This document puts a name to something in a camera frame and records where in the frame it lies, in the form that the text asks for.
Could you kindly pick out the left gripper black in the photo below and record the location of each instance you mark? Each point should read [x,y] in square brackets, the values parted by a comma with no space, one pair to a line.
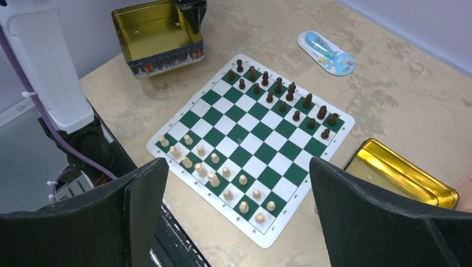
[194,12]

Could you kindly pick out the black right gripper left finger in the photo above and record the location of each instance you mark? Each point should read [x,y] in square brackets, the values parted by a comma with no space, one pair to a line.
[112,225]

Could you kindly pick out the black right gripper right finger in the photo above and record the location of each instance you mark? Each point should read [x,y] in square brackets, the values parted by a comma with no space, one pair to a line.
[366,225]

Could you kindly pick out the white pawn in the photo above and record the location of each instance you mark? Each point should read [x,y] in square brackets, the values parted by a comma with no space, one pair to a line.
[271,206]
[201,151]
[188,139]
[215,158]
[256,194]
[163,141]
[226,172]
[243,180]

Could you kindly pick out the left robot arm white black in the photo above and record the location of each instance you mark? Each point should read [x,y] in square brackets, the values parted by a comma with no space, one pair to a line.
[33,41]

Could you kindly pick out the gold tin with white pieces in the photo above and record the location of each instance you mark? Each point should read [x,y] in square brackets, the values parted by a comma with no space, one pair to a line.
[155,37]

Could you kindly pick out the dark chess piece a8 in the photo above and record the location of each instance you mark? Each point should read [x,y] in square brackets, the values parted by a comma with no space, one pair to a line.
[240,67]

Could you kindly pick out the dark chess piece a7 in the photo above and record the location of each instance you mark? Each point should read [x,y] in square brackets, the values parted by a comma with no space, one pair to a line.
[231,77]

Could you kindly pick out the dark chess piece b8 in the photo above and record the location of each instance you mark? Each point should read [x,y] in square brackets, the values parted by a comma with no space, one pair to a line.
[251,73]

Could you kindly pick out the dark chess piece b7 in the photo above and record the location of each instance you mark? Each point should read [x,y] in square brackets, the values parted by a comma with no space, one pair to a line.
[242,85]

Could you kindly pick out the dark chess piece h7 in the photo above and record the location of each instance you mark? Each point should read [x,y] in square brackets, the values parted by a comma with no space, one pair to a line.
[325,134]

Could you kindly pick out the dark chess piece c7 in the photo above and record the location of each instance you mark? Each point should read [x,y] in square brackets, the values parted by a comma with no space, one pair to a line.
[256,88]

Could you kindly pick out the dark chess piece c8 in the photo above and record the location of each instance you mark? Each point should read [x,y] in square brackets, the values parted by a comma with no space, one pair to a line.
[265,78]

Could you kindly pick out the dark chess piece h8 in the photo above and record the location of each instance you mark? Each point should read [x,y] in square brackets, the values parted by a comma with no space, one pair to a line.
[333,119]

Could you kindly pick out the dark chess piece d8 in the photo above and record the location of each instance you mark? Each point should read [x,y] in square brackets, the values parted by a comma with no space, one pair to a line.
[278,87]

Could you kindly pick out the dark chess piece g7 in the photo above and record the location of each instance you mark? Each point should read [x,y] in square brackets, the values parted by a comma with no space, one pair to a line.
[311,124]

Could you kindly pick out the dark chess piece d7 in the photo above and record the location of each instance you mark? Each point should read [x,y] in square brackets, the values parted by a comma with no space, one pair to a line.
[269,98]

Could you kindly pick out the dark chess piece g8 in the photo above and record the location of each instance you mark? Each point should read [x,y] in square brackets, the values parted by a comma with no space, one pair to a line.
[322,112]

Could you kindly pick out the dark chess piece e8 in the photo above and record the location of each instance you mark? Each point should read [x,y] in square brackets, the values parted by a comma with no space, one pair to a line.
[290,92]

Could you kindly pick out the dark chess piece f7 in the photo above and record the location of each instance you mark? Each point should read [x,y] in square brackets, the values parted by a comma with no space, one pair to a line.
[296,116]

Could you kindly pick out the dark chess piece e7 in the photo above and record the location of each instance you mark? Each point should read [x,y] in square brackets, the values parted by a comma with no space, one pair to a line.
[283,107]

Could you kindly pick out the dark chess piece f8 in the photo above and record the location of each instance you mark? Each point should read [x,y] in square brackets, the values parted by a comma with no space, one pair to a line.
[307,101]

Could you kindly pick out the green white chess board mat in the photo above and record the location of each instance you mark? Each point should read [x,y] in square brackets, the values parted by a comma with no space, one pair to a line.
[252,138]

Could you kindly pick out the empty gold tin lid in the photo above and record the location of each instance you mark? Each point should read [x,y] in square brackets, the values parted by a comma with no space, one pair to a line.
[376,163]

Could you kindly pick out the blue packaged stapler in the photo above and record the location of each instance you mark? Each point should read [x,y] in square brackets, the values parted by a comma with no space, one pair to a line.
[329,56]

